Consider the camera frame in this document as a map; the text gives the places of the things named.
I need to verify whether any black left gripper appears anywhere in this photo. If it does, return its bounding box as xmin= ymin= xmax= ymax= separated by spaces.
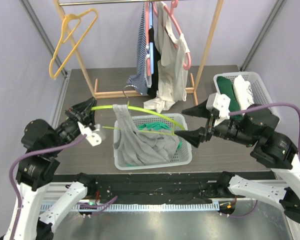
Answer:
xmin=47 ymin=96 xmax=98 ymax=155

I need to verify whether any lime green hanger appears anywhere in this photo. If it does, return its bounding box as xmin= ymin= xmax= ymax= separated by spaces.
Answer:
xmin=91 ymin=85 xmax=185 ymax=135

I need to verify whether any green tank top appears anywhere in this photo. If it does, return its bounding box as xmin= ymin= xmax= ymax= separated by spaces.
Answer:
xmin=124 ymin=121 xmax=184 ymax=168

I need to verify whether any grey tank top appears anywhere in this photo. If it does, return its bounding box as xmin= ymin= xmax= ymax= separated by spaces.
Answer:
xmin=112 ymin=103 xmax=182 ymax=166

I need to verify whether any yellow plastic hanger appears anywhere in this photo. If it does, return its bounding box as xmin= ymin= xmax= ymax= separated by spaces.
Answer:
xmin=48 ymin=7 xmax=99 ymax=80

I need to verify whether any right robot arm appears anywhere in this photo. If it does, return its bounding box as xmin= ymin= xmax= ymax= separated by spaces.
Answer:
xmin=175 ymin=101 xmax=300 ymax=224

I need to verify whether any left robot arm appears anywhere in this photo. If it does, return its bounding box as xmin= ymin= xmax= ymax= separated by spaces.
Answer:
xmin=1 ymin=97 xmax=97 ymax=240

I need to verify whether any black tank top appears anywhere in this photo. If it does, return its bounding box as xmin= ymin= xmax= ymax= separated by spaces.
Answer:
xmin=147 ymin=27 xmax=161 ymax=98

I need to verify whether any blue striped tank top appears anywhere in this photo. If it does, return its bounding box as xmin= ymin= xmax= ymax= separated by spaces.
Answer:
xmin=127 ymin=5 xmax=148 ymax=95

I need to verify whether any white tank top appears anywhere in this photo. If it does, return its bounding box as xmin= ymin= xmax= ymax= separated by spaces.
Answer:
xmin=143 ymin=1 xmax=189 ymax=115

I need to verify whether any pink hanger with white top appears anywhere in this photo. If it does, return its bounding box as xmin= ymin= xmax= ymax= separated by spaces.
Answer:
xmin=152 ymin=0 xmax=192 ymax=71

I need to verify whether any pink hanger with striped top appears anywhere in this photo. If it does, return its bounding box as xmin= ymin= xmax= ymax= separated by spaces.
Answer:
xmin=145 ymin=1 xmax=152 ymax=77

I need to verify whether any light blue hanger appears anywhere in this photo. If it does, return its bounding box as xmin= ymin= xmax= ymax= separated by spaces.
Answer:
xmin=148 ymin=2 xmax=154 ymax=74

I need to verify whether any wooden clothes rack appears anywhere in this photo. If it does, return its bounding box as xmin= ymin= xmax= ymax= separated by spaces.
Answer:
xmin=49 ymin=0 xmax=223 ymax=105

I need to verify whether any white plastic laundry basket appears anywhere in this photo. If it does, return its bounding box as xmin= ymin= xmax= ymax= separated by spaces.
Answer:
xmin=113 ymin=113 xmax=192 ymax=171

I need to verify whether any folded dark green garment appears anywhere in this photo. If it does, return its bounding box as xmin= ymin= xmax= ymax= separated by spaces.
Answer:
xmin=216 ymin=76 xmax=241 ymax=112

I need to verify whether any folded white printed garment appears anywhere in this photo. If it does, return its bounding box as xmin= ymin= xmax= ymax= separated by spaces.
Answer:
xmin=232 ymin=75 xmax=255 ymax=110

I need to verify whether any white basket with folded clothes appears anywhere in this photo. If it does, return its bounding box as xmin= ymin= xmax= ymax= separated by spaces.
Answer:
xmin=213 ymin=71 xmax=281 ymax=126

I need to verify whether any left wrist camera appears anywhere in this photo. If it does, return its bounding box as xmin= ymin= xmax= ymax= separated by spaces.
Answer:
xmin=77 ymin=122 xmax=106 ymax=147

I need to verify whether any aluminium rail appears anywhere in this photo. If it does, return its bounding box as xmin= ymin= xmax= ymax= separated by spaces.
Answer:
xmin=39 ymin=179 xmax=295 ymax=203

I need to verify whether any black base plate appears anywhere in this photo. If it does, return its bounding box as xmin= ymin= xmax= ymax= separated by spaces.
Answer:
xmin=49 ymin=172 xmax=276 ymax=205

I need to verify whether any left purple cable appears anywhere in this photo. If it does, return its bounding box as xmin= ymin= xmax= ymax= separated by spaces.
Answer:
xmin=8 ymin=133 xmax=118 ymax=240

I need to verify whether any white slotted cable duct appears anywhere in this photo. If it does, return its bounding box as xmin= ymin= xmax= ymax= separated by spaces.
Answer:
xmin=73 ymin=201 xmax=221 ymax=212

